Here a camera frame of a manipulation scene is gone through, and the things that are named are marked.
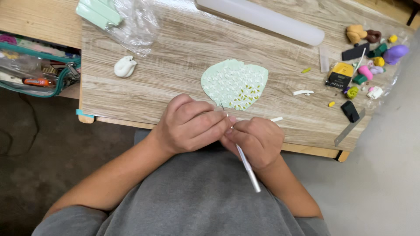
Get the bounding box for mint green clay blocks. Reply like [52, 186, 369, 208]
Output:
[76, 0, 123, 30]

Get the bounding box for translucent acrylic roller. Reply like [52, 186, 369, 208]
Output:
[195, 0, 325, 47]

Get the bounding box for white clay chunk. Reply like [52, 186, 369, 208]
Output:
[366, 86, 384, 100]

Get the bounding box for silver needle tool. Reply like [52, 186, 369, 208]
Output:
[220, 102, 262, 193]

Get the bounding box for mint clay slab with flowers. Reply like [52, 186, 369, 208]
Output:
[200, 59, 269, 111]

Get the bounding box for purple clay lump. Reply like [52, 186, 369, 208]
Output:
[383, 44, 410, 65]

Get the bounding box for white clay lump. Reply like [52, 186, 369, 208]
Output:
[114, 55, 138, 78]

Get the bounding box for clear teal-trimmed zip pouch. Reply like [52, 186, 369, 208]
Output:
[0, 32, 82, 98]

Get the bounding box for clear plastic bag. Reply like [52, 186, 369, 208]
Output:
[108, 0, 162, 58]

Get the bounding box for brown clay lump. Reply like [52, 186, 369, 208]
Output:
[365, 29, 382, 44]

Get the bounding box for flat black clay slab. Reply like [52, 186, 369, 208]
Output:
[341, 42, 371, 61]

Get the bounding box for person's right hand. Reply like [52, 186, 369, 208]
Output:
[219, 116, 285, 172]

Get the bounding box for black clay block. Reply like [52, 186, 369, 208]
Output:
[340, 100, 361, 123]

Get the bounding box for metal clay blade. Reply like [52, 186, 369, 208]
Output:
[334, 108, 366, 147]

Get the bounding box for yellow and black clay packet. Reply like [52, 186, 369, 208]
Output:
[325, 62, 354, 90]

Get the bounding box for pink clay lump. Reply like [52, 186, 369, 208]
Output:
[358, 65, 374, 81]

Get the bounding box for dark green clay piece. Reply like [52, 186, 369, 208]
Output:
[366, 43, 388, 59]

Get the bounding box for translucent plastic strip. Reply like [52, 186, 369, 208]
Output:
[319, 46, 330, 73]

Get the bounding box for clear plastic sheet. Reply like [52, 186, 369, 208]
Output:
[341, 31, 415, 110]

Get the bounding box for tan clay lump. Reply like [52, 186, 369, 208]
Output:
[346, 24, 368, 44]

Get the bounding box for grey shirt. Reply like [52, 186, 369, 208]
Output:
[31, 128, 332, 236]

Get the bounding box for teal tape piece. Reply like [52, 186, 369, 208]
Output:
[75, 109, 95, 119]

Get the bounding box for white thin stick tool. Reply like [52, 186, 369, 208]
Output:
[353, 47, 367, 75]

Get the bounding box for person's left hand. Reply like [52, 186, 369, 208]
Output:
[154, 93, 236, 156]

